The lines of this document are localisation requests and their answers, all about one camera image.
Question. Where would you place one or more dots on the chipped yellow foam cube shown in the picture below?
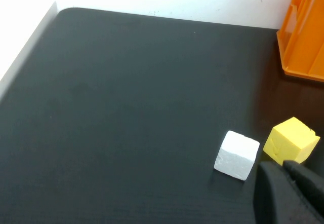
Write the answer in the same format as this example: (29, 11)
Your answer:
(288, 143)

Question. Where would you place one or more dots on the white foam cube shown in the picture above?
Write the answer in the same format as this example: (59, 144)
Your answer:
(236, 155)

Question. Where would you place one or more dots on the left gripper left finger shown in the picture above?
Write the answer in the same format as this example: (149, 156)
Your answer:
(276, 198)

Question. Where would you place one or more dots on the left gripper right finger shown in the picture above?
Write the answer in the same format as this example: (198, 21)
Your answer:
(312, 191)

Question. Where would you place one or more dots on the orange plastic cutlery holder crate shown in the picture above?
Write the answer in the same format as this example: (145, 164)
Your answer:
(301, 44)

